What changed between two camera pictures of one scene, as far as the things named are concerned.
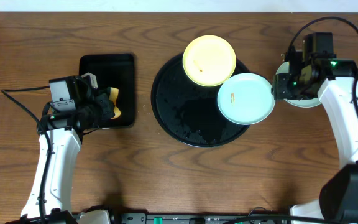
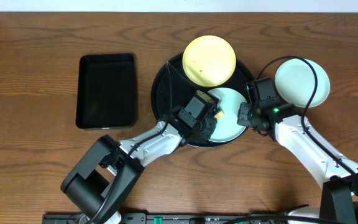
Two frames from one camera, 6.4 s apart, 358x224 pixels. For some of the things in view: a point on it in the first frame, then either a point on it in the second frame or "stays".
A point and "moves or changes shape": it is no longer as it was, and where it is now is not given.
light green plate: x=246 y=99 moves or changes shape
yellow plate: x=209 y=60 stays
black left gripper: x=105 y=106 to x=210 y=125
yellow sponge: x=114 y=93 to x=219 y=115
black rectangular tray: x=117 y=71 stays
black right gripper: x=277 y=87 to x=245 y=115
